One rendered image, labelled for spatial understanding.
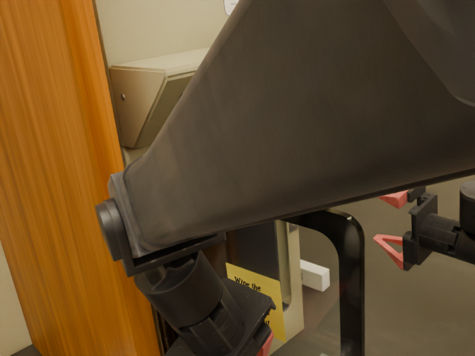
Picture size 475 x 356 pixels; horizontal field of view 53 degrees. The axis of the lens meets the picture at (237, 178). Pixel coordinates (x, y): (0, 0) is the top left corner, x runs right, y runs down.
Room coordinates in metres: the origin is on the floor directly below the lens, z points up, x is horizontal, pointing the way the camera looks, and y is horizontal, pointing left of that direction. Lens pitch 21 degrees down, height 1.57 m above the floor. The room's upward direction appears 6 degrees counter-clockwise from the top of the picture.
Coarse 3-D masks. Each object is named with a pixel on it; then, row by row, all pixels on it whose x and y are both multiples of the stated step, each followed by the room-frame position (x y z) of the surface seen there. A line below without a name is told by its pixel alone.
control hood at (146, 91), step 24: (120, 72) 0.55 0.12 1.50; (144, 72) 0.51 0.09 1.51; (168, 72) 0.49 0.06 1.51; (192, 72) 0.51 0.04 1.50; (120, 96) 0.55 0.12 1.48; (144, 96) 0.52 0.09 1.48; (168, 96) 0.51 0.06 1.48; (120, 120) 0.57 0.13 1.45; (144, 120) 0.53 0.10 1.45; (144, 144) 0.56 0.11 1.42
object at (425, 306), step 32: (448, 192) 1.34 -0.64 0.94; (384, 224) 1.18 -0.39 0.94; (384, 256) 1.01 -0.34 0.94; (448, 256) 0.98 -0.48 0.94; (384, 288) 0.88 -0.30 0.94; (416, 288) 0.87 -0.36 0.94; (448, 288) 0.86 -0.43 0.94; (384, 320) 0.78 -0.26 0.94; (416, 320) 0.77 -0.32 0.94; (448, 320) 0.76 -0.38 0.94; (32, 352) 0.79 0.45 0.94; (384, 352) 0.69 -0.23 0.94; (416, 352) 0.68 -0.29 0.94; (448, 352) 0.67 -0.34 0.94
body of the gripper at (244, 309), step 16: (224, 288) 0.35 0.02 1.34; (240, 288) 0.40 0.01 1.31; (224, 304) 0.34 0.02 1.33; (240, 304) 0.38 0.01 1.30; (256, 304) 0.37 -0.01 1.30; (272, 304) 0.37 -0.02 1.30; (208, 320) 0.32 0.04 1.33; (224, 320) 0.33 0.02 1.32; (240, 320) 0.35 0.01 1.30; (256, 320) 0.36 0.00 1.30; (192, 336) 0.32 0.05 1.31; (208, 336) 0.33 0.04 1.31; (224, 336) 0.33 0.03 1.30; (240, 336) 0.34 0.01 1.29; (176, 352) 0.36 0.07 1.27; (192, 352) 0.35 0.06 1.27; (208, 352) 0.33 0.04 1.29; (224, 352) 0.33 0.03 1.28; (240, 352) 0.34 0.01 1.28
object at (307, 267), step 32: (288, 224) 0.40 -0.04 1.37; (320, 224) 0.38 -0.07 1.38; (352, 224) 0.36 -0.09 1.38; (224, 256) 0.47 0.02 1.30; (256, 256) 0.43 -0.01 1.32; (288, 256) 0.40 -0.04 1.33; (320, 256) 0.38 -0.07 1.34; (352, 256) 0.36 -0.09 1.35; (288, 288) 0.41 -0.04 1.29; (320, 288) 0.38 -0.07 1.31; (352, 288) 0.36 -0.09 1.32; (288, 320) 0.41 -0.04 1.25; (320, 320) 0.38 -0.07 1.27; (352, 320) 0.36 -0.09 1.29; (288, 352) 0.41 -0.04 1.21; (320, 352) 0.38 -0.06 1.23; (352, 352) 0.36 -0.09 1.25
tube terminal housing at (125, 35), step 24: (96, 0) 0.57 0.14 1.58; (120, 0) 0.59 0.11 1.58; (144, 0) 0.61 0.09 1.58; (168, 0) 0.64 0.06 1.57; (192, 0) 0.66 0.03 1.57; (216, 0) 0.69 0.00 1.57; (96, 24) 0.58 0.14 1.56; (120, 24) 0.59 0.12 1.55; (144, 24) 0.61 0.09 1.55; (168, 24) 0.63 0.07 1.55; (192, 24) 0.66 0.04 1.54; (216, 24) 0.69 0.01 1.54; (120, 48) 0.58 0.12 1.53; (144, 48) 0.61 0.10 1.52; (168, 48) 0.63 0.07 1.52; (192, 48) 0.65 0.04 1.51; (120, 144) 0.58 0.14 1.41
